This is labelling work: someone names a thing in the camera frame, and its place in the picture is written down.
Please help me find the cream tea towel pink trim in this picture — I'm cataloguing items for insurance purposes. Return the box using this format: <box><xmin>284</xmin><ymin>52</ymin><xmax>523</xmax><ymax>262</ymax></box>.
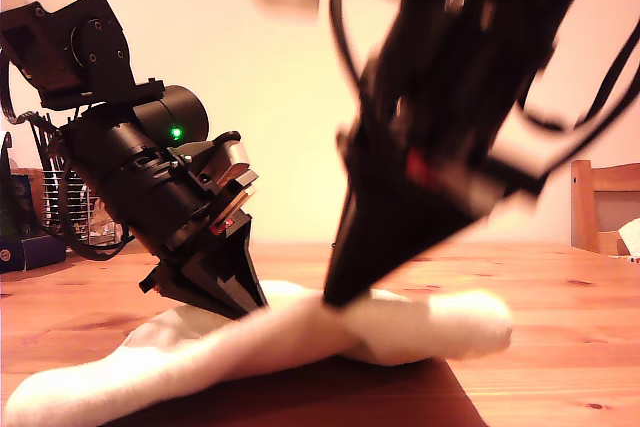
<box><xmin>2</xmin><ymin>279</ymin><xmax>514</xmax><ymax>427</ymax></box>

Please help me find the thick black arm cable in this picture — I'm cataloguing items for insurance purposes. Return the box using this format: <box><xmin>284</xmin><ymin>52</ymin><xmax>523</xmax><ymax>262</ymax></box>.
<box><xmin>59</xmin><ymin>166</ymin><xmax>134</xmax><ymax>262</ymax></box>
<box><xmin>517</xmin><ymin>21</ymin><xmax>640</xmax><ymax>134</ymax></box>

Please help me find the black chopstick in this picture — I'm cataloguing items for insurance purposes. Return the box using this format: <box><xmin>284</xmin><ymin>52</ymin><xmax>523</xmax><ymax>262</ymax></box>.
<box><xmin>29</xmin><ymin>122</ymin><xmax>54</xmax><ymax>174</ymax></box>
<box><xmin>39</xmin><ymin>121</ymin><xmax>64</xmax><ymax>174</ymax></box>

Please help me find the white tissue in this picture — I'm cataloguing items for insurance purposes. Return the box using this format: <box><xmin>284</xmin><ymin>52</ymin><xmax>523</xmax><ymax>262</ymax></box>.
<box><xmin>617</xmin><ymin>216</ymin><xmax>640</xmax><ymax>261</ymax></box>

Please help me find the wooden chair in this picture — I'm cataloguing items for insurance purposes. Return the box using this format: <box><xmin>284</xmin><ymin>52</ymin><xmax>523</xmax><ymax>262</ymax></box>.
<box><xmin>569</xmin><ymin>159</ymin><xmax>640</xmax><ymax>256</ymax></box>

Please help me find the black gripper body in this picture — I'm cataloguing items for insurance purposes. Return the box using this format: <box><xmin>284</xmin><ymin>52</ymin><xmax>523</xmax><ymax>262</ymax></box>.
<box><xmin>112</xmin><ymin>159</ymin><xmax>260</xmax><ymax>292</ymax></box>

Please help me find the chrome wire utensil rack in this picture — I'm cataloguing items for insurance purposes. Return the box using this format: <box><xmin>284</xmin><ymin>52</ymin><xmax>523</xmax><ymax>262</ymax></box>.
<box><xmin>42</xmin><ymin>166</ymin><xmax>126</xmax><ymax>244</ymax></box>

